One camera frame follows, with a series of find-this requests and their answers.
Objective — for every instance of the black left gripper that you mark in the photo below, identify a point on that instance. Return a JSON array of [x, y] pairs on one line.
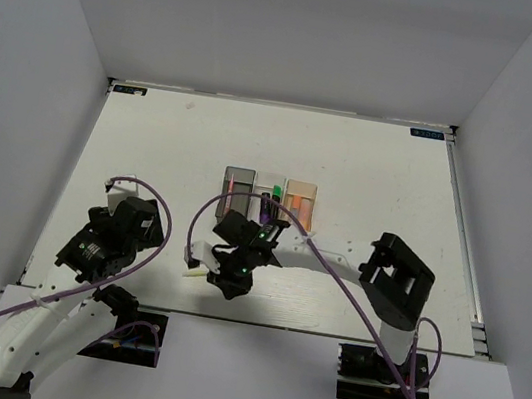
[[154, 235]]

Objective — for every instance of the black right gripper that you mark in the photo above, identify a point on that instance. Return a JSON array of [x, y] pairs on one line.
[[232, 286]]

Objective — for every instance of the yellow pen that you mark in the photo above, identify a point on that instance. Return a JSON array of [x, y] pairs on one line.
[[194, 273]]

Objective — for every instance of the purple cap black highlighter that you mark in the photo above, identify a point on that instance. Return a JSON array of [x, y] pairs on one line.
[[264, 210]]

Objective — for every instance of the pink pen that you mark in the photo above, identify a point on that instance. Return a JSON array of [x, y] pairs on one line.
[[229, 194]]

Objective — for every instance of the dark grey transparent container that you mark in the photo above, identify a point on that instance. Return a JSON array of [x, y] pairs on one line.
[[243, 185]]

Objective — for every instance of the green cap black highlighter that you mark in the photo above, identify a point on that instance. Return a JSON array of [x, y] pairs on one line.
[[276, 200]]

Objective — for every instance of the orange yellow clear tube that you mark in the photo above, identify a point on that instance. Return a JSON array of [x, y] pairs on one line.
[[294, 203]]

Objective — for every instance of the orange cap clear tube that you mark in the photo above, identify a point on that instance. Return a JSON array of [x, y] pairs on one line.
[[305, 209]]

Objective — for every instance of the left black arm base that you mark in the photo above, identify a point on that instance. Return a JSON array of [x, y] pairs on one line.
[[137, 335]]

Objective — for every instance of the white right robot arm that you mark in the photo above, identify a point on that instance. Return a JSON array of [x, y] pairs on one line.
[[395, 280]]

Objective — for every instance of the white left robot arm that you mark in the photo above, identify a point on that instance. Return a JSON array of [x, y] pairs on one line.
[[78, 301]]

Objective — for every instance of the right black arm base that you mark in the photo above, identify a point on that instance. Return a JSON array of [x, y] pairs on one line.
[[363, 374]]

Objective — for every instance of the clear transparent container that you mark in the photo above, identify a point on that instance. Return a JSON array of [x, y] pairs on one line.
[[267, 185]]

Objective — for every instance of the orange transparent container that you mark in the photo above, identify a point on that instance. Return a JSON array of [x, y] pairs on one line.
[[303, 189]]

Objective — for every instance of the left corner label sticker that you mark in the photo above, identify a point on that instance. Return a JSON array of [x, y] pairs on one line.
[[129, 90]]

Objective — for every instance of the corner label sticker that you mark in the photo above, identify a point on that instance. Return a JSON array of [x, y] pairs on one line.
[[427, 134], [129, 90]]

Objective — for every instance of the right corner label sticker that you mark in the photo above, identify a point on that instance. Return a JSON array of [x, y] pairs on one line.
[[427, 134]]

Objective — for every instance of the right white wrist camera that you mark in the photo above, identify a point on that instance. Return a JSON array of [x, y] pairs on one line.
[[200, 254]]

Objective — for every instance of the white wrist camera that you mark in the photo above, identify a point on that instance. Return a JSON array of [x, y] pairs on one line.
[[117, 191], [200, 254]]

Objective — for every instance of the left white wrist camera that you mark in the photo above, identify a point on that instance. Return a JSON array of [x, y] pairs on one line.
[[117, 191]]

